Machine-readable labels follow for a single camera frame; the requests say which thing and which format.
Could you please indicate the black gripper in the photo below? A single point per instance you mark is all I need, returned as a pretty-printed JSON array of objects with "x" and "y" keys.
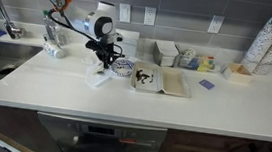
[{"x": 106, "y": 54}]

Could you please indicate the shiny metal spoon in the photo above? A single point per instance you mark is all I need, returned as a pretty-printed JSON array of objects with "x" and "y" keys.
[{"x": 100, "y": 72}]

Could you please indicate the patterned paper cup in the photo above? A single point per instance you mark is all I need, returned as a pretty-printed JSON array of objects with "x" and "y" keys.
[{"x": 54, "y": 49}]

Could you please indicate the blue white paper bowl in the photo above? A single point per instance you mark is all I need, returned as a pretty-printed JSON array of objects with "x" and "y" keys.
[{"x": 125, "y": 68}]

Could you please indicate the clear plastic bag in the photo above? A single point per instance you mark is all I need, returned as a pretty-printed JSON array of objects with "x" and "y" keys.
[{"x": 98, "y": 79}]

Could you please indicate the pile of coffee beans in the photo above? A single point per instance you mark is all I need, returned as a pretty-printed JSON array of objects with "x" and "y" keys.
[{"x": 142, "y": 76}]

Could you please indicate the clear pump bottle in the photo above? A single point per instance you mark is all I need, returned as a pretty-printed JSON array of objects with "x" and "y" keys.
[{"x": 62, "y": 39}]

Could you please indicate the grey metal napkin holder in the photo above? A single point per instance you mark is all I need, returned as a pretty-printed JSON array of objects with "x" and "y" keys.
[{"x": 165, "y": 53}]

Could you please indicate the green capped soap bottle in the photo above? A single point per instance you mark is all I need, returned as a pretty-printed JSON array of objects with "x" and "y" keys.
[{"x": 50, "y": 31}]

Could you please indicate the white foam clamshell container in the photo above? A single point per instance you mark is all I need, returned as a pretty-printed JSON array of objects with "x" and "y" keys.
[{"x": 175, "y": 83}]

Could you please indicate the stainless steel dishwasher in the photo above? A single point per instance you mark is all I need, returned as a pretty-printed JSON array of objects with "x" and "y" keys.
[{"x": 99, "y": 139}]

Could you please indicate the clear condiment tray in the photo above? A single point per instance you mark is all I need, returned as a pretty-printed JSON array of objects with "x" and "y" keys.
[{"x": 181, "y": 62}]

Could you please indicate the small round patterned container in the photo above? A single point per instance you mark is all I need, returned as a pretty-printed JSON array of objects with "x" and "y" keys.
[{"x": 188, "y": 53}]

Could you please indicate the blue sugar packets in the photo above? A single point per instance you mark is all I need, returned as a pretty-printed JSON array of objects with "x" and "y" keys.
[{"x": 194, "y": 64}]

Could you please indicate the chrome faucet knob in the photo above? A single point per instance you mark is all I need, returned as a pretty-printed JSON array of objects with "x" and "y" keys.
[{"x": 18, "y": 32}]

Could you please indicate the yellow sugar packets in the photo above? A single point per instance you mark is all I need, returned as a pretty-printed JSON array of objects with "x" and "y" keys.
[{"x": 205, "y": 66}]

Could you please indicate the purple tea bag packet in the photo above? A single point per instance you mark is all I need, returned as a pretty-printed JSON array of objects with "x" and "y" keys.
[{"x": 206, "y": 84}]

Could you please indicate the wooden strip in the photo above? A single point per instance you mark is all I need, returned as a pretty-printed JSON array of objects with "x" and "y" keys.
[{"x": 12, "y": 142}]

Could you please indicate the small beige open box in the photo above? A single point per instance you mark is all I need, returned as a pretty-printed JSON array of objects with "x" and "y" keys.
[{"x": 237, "y": 74}]

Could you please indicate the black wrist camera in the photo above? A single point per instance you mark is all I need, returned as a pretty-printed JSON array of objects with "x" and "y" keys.
[{"x": 93, "y": 46}]

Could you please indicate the white light switch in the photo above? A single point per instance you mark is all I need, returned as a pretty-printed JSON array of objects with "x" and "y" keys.
[{"x": 124, "y": 13}]

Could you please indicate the white wall outlet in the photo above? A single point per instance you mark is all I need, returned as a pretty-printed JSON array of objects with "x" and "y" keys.
[
  {"x": 150, "y": 16},
  {"x": 216, "y": 24}
]

